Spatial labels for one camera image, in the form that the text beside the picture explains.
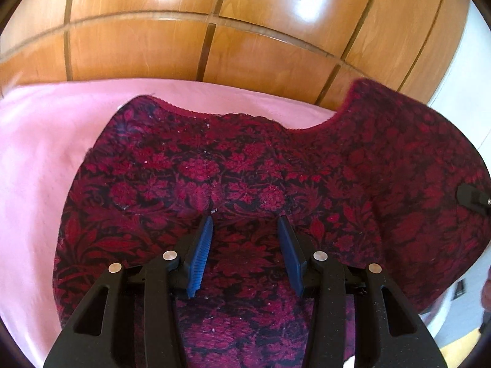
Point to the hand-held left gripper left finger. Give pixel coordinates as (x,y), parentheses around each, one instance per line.
(200,255)

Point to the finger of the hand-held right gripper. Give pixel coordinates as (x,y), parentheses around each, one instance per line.
(473,197)

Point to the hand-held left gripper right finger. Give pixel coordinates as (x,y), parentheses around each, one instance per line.
(289,255)

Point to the dark red floral garment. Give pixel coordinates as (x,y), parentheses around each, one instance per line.
(249,161)

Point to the pink blanket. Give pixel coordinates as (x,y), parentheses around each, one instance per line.
(38,161)

